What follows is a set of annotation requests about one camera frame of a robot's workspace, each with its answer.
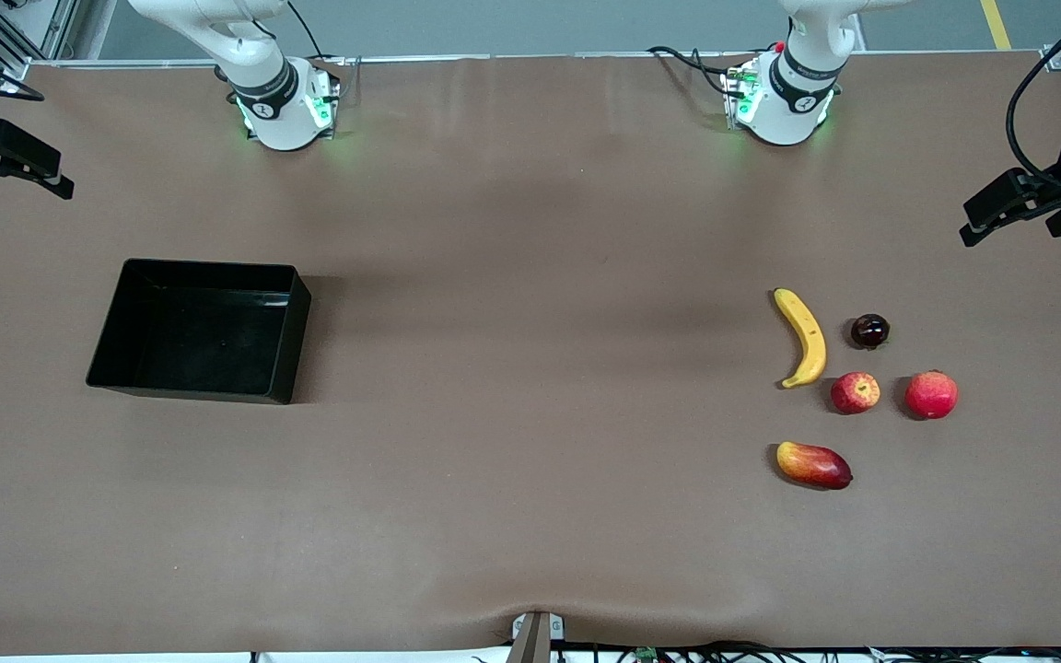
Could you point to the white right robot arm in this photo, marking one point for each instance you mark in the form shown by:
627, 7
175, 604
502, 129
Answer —
273, 101

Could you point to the brown table mat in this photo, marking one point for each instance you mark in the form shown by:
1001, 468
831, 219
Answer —
530, 506

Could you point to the black plastic box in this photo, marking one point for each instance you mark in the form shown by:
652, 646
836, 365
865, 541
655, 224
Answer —
199, 331

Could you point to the red yellow apple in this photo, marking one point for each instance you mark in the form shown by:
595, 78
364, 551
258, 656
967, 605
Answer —
855, 392

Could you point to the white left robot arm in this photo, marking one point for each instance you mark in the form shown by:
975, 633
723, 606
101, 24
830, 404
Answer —
788, 101

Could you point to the red yellow mango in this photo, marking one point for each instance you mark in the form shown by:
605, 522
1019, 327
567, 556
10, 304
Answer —
813, 465

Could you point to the dark purple plum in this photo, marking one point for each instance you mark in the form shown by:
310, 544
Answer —
869, 331

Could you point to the yellow banana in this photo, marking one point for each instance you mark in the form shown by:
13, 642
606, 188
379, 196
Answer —
807, 336

